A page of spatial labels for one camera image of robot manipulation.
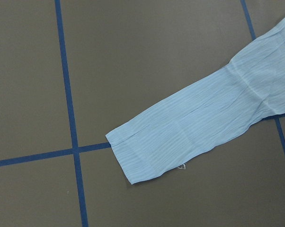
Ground light blue shirt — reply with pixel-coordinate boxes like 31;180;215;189
106;18;285;184

